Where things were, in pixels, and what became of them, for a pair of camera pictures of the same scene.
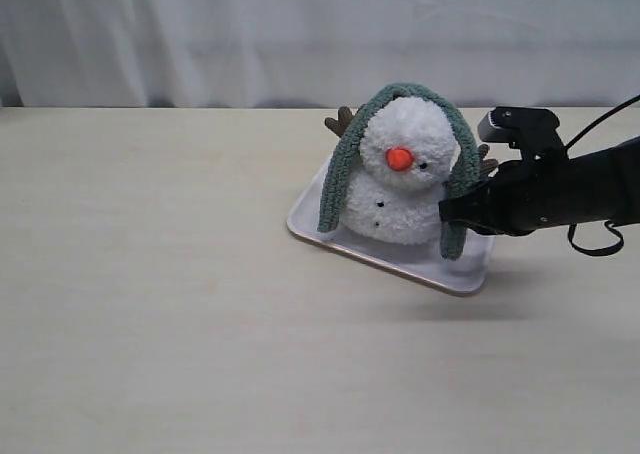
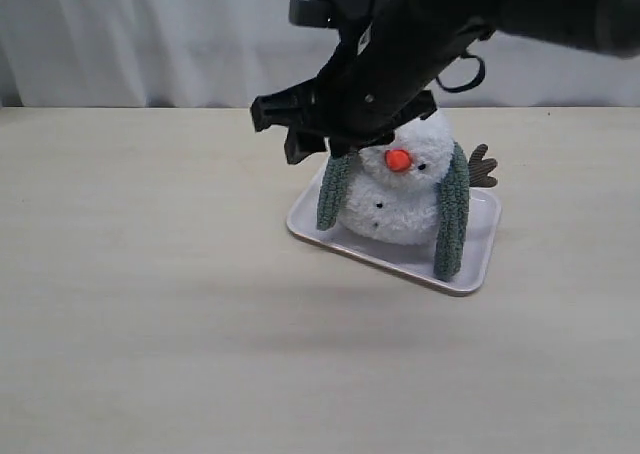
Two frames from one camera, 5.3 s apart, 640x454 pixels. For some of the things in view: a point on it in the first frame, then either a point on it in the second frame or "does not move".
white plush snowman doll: x=406 y=157 does not move
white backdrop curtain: x=317 y=40 does not move
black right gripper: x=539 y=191 → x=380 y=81
